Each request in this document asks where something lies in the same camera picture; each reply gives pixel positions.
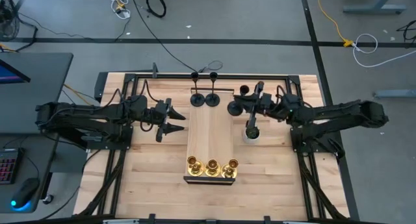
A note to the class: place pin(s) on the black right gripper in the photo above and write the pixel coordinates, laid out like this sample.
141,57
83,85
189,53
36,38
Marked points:
256,118

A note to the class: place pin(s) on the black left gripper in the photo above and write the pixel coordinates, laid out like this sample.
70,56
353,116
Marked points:
161,130

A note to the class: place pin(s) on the black candlestick holder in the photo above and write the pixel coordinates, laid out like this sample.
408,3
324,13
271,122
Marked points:
234,108
197,99
212,99

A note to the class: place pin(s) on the gold candlestick holder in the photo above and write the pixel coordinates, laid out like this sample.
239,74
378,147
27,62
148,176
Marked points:
195,168
212,169
229,170

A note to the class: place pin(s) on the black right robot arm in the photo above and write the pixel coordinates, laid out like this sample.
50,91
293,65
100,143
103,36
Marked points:
341,112

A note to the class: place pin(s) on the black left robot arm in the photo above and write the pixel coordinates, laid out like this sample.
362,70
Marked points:
81,115

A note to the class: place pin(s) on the succulent in white pot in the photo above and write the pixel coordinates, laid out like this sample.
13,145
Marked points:
251,135

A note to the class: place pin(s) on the dark grey desk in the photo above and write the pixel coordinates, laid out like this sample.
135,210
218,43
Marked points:
39,87

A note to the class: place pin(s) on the grey desk foot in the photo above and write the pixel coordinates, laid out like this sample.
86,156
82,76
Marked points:
373,8
396,94

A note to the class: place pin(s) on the black computer mouse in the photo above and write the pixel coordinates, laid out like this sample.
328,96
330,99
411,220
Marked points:
26,191

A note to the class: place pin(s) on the computer monitor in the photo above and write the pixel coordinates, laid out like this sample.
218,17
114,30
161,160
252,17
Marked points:
9,76

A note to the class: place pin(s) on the black keyboard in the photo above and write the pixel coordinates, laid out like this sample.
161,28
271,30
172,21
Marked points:
8,167

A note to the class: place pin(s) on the black floor fan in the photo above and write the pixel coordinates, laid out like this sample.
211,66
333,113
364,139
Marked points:
6,19

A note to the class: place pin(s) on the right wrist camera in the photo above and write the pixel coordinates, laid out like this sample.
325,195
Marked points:
266,102

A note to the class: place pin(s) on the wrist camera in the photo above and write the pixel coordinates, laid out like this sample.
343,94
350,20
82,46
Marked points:
266,102
159,110

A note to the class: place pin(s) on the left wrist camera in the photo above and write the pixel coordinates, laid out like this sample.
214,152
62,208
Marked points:
159,110

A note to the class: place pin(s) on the wooden shelf with black frame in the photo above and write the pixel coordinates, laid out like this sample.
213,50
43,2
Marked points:
210,133

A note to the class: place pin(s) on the black aluminium table frame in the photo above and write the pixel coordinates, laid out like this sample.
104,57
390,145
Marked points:
162,77

